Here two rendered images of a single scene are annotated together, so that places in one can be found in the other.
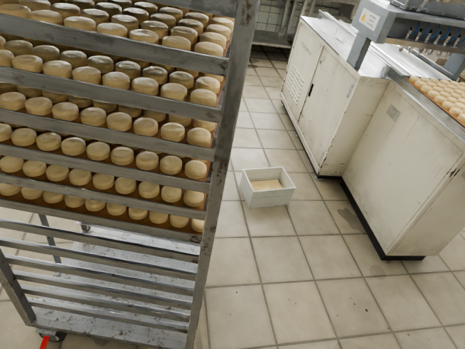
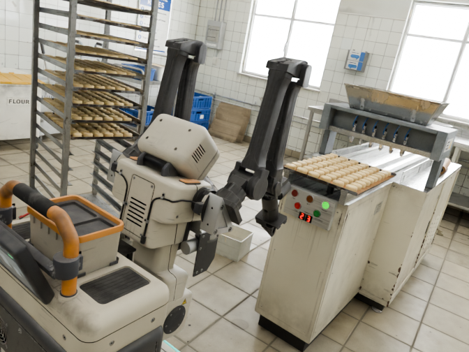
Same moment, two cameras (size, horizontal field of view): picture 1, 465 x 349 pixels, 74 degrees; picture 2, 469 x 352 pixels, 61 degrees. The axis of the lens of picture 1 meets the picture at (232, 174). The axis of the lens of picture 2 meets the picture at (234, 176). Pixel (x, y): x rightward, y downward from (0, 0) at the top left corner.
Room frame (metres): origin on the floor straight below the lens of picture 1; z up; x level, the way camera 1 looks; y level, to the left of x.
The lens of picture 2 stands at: (-0.23, -2.16, 1.40)
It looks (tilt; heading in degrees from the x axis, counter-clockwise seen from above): 17 degrees down; 48
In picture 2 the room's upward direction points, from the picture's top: 11 degrees clockwise
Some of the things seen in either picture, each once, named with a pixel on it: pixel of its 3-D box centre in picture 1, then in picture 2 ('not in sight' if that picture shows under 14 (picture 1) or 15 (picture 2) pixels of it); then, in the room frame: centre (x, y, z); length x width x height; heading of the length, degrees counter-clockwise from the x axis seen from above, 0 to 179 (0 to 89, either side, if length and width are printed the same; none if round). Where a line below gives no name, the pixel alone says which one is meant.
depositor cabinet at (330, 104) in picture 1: (347, 97); (378, 213); (2.52, -0.80, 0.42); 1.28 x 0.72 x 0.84; 14
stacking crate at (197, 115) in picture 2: not in sight; (189, 112); (3.38, 3.15, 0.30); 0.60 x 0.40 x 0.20; 17
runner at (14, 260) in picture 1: (103, 273); (51, 165); (0.50, 0.33, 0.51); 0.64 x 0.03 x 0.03; 92
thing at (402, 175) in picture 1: (412, 169); (324, 246); (1.57, -1.04, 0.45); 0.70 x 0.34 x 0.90; 14
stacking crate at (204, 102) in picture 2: not in sight; (190, 100); (3.38, 3.15, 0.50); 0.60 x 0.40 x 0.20; 19
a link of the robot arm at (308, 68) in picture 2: not in sight; (280, 129); (0.72, -1.29, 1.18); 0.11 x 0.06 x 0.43; 104
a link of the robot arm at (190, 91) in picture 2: not in sight; (184, 100); (0.62, -0.87, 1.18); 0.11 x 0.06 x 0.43; 104
